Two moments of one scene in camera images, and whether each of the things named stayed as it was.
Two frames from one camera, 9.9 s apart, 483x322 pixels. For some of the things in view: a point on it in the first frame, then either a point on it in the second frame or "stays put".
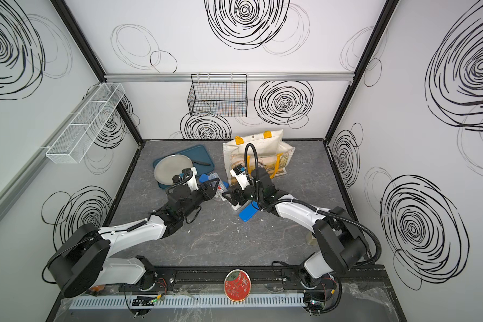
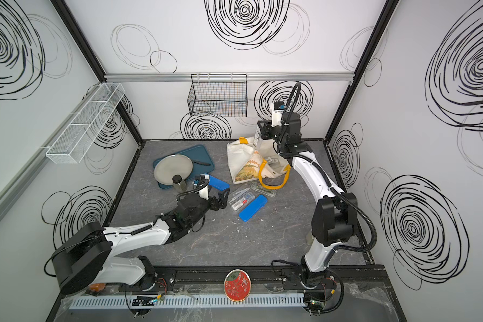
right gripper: x=235 y=194 → x=266 y=131
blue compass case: x=249 y=210 stays put
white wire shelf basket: x=82 y=127 stays put
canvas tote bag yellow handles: x=274 y=154 stays put
